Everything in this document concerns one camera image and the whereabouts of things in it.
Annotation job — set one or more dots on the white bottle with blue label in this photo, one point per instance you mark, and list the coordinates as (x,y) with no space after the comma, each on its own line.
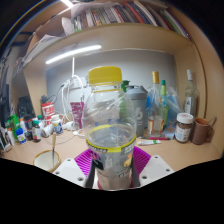
(21,136)

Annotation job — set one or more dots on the clear yellow-capped drink bottle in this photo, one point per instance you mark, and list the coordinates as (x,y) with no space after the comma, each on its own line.
(108,133)

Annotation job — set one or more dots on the red and white canister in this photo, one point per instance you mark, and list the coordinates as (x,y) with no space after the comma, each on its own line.
(48,111)

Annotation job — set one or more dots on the ceiling light tube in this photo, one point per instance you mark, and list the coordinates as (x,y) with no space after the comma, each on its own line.
(66,2)

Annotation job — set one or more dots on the pale stirring stick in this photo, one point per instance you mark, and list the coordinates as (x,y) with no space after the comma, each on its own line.
(53,146)

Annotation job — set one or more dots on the LED light bar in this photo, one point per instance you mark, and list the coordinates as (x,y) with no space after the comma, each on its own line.
(73,54)

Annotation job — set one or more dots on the white-lidded brown jar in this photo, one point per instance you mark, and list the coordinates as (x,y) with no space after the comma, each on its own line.
(183,130)

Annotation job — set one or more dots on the dark green-capped supplement bottle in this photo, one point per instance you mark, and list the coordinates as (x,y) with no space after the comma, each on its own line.
(36,132)

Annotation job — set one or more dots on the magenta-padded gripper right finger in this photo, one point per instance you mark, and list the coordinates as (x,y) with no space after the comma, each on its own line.
(141,158)

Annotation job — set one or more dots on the grey shaker bottle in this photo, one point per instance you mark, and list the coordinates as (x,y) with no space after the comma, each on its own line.
(140,110)

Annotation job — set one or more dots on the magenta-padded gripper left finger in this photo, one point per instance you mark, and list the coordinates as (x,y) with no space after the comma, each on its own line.
(81,161)

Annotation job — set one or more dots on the wooden shelf unit with books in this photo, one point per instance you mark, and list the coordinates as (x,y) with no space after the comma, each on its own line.
(133,36)

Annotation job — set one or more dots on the magenta pouch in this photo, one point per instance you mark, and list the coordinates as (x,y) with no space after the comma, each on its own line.
(76,115)

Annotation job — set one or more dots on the brown mug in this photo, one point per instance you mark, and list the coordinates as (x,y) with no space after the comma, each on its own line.
(199,131)

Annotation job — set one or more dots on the blue plastic bag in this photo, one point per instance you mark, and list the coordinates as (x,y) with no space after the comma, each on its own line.
(175,106)

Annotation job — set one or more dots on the slim green-capped bottle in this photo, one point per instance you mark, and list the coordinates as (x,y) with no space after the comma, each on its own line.
(164,100)

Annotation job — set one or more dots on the cream ceramic mug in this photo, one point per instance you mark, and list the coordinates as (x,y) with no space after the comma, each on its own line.
(45,161)

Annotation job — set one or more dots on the large black jar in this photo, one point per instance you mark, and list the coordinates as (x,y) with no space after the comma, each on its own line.
(25,106)

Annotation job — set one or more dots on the white and green tube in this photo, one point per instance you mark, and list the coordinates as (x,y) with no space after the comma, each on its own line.
(149,142)

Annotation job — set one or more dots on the green plastic bottle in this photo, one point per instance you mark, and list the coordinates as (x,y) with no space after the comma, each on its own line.
(14,125)

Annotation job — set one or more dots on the clear glass bottle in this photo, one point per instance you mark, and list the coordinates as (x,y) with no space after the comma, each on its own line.
(191,100)

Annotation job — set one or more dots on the white wall power strip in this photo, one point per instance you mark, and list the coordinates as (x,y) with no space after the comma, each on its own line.
(75,84)

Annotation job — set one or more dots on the clear bottle with gold cap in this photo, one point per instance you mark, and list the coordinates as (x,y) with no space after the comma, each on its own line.
(155,106)

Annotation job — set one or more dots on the white blue-labelled pill bottle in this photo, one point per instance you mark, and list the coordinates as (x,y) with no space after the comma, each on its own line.
(57,126)

